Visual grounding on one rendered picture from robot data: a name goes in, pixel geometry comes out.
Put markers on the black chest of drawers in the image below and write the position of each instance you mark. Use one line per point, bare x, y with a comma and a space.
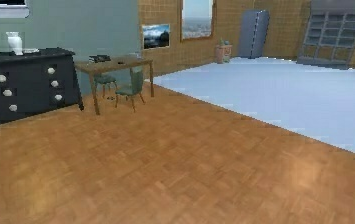
28, 86

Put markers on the window with wooden frame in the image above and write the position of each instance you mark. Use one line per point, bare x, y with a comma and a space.
197, 18

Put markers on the brown wooden table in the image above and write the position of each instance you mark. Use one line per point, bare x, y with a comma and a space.
113, 64

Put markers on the black object on table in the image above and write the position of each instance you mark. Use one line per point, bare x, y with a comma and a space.
99, 58

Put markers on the green chair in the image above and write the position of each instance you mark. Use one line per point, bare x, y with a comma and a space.
131, 86
104, 80

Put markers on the framed landscape picture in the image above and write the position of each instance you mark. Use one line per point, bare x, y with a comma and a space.
156, 36

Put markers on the white flat dish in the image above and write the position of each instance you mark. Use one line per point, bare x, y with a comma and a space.
30, 50

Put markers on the white vase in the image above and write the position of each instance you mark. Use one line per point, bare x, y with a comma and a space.
15, 42

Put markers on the grey shelf unit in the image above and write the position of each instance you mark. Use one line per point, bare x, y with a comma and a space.
331, 35

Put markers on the white framed window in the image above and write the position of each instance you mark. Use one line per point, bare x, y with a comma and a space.
5, 8

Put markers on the small clear glass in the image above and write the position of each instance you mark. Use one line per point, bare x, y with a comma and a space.
138, 55

